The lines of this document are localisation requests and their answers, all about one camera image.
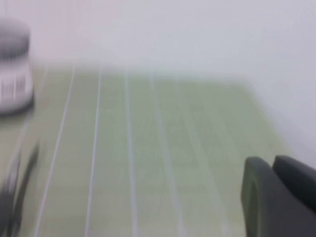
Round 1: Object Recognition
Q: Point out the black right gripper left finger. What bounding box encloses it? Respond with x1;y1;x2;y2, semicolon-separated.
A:
241;157;316;237

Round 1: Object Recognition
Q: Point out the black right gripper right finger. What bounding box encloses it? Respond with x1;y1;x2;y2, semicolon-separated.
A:
272;155;316;221

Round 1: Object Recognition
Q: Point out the green grid table mat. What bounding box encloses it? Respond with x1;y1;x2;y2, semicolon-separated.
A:
0;63;296;237

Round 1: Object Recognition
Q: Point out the black mesh pen holder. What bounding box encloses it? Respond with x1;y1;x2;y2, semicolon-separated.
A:
0;19;34;116

